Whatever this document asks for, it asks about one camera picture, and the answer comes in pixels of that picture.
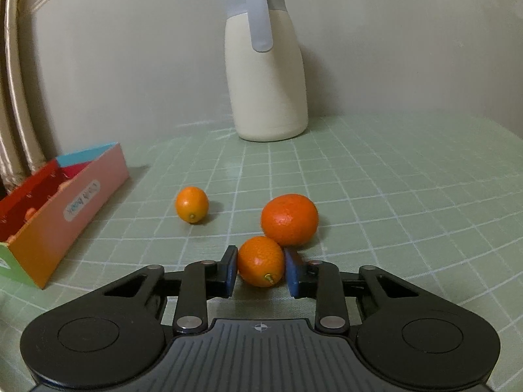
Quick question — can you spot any small kumquat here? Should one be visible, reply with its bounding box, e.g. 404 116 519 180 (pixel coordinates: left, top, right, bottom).
176 187 210 225
237 236 285 287

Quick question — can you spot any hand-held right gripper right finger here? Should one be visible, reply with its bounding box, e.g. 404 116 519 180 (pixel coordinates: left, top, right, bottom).
285 247 423 332

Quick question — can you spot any beige curtain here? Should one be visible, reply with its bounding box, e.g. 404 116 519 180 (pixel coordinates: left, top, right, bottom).
0 0 46 190

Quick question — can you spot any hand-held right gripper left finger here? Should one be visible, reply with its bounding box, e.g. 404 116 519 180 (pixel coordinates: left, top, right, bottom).
100 246 239 333

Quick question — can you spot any green grid table cover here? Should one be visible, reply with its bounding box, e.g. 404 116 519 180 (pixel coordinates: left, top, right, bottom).
0 112 523 392

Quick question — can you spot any colourful cardboard box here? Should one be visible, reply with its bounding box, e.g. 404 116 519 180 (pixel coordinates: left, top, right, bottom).
0 142 130 290

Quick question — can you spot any cream thermos jug grey lid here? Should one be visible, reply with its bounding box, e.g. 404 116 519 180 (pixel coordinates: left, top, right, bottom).
224 0 309 142

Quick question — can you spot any large tangerine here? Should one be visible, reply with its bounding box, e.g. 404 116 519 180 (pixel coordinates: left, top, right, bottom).
261 194 319 248

